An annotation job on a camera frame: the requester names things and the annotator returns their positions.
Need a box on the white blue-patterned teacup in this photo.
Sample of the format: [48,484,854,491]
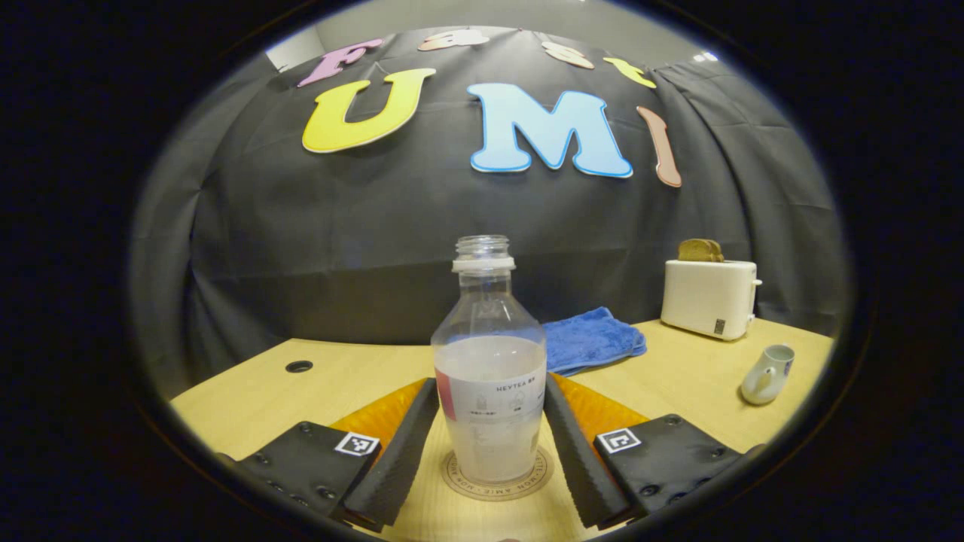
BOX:
[740,344,796,407]

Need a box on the white toaster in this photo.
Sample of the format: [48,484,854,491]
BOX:
[660,260,764,342]

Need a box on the blue folded towel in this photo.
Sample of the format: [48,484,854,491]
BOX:
[541,306,648,378]

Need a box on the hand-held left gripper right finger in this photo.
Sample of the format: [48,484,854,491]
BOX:
[544,374,748,531]

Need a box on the round wooden coaster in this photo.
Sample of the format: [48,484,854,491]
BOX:
[441,444,555,502]

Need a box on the clear plastic water bottle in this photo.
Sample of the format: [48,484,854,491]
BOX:
[431,235,548,486]

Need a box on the black backdrop cloth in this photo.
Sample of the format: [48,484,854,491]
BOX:
[128,26,852,400]

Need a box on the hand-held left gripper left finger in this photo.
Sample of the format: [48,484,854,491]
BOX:
[232,378,440,531]

